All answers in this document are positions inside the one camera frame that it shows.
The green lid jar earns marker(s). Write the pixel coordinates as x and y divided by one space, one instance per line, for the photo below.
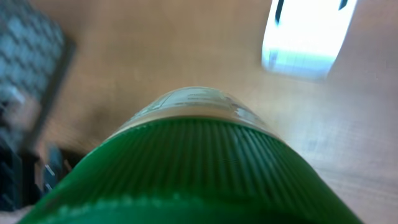
195 155

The grey plastic basket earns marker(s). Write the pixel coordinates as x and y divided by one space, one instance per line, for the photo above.
35 56

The white barcode scanner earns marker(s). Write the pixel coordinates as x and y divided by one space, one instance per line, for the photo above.
303 38

